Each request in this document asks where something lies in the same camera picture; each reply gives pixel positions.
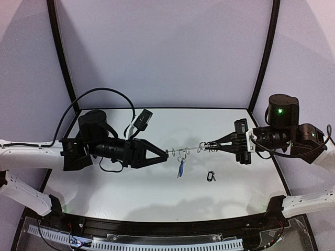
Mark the left black frame post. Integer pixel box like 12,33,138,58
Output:
46,0,76,102

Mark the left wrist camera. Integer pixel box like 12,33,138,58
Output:
124,109,153,140

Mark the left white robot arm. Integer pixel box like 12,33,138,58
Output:
1,109,169,218

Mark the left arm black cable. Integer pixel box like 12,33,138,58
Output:
0,87,137,150

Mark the metal ring disc with keyrings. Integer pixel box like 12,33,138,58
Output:
165,141,220,162

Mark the white slotted cable duct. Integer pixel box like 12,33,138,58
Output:
27,224,244,251

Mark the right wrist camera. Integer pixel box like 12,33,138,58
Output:
246,127,258,153

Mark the blue tag key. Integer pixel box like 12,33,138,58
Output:
177,156,186,178

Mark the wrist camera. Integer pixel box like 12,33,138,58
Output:
246,127,258,153
124,109,153,140

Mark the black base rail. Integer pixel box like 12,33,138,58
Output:
54,213,276,237

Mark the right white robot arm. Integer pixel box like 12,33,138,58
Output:
204,94,334,219

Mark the black tag key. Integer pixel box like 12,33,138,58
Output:
206,170,216,182

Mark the black frame post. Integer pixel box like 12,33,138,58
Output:
247,0,281,114
46,0,76,102

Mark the right black frame post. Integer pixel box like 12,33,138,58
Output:
247,0,281,114

